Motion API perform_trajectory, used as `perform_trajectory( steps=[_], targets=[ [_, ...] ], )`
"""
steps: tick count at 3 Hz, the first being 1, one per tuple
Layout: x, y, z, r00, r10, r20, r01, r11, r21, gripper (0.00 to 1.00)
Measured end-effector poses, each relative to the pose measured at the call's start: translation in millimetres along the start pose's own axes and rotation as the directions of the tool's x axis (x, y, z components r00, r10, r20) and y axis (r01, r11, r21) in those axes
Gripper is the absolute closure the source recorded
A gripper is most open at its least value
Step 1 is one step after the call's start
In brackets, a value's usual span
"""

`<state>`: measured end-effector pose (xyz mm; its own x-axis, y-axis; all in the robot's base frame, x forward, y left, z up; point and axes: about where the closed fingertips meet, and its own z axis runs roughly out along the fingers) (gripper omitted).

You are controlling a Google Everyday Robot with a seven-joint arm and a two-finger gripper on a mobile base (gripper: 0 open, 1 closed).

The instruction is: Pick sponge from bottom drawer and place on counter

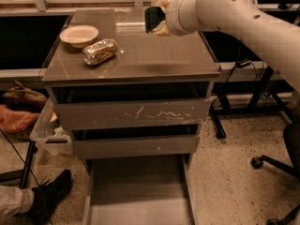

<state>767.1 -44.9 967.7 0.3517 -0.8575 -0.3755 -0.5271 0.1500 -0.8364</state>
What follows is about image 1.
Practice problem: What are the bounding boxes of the black power adapter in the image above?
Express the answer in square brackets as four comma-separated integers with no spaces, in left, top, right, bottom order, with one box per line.
[235,58,251,68]

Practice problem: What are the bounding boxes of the white bowl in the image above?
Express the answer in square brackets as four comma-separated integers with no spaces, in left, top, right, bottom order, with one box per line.
[60,25,98,48]

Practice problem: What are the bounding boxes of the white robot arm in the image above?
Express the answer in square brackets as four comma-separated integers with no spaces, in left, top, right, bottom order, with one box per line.
[145,0,300,92]

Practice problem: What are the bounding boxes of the grey middle drawer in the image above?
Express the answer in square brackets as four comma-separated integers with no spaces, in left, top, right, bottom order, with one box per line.
[72,135,200,159]

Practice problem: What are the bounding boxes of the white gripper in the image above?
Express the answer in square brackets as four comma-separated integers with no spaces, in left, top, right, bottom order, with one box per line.
[152,0,198,37]

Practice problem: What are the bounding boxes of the orange cloth bag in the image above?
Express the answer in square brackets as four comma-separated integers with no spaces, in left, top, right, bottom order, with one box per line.
[0,105,39,133]

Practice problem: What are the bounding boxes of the open grey bottom drawer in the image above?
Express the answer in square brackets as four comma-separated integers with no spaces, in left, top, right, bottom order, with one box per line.
[82,155,198,225]

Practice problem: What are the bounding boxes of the black office chair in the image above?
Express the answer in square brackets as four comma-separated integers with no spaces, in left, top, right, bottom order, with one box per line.
[250,121,300,225]

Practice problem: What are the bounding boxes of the black table leg frame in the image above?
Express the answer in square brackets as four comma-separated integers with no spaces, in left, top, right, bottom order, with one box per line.
[209,61,299,139]

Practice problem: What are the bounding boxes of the clear plastic storage bin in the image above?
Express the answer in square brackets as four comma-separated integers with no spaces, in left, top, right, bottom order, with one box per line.
[30,98,73,156]

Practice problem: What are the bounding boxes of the grey top drawer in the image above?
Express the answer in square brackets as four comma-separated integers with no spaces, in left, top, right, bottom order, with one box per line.
[53,98,210,130]

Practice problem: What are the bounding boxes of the grey drawer cabinet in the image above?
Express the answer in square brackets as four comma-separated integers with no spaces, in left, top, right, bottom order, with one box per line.
[40,7,221,225]

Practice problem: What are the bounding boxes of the dark green sponge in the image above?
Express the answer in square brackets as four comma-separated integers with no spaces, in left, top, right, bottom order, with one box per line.
[144,7,165,33]

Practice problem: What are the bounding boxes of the brown bag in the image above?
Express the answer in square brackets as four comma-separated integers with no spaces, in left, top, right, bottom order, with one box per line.
[3,81,48,112]

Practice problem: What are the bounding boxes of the white trouser leg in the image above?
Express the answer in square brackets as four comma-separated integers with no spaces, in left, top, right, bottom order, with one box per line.
[0,186,35,217]

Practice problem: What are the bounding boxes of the black stand leg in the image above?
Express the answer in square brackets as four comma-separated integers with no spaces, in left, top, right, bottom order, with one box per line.
[19,141,38,188]

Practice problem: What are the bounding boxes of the black shoe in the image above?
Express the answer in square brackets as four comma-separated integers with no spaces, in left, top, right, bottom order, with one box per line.
[27,170,71,225]

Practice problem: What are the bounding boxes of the crushed metallic can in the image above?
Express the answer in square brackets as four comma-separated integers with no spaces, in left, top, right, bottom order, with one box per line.
[82,38,117,66]

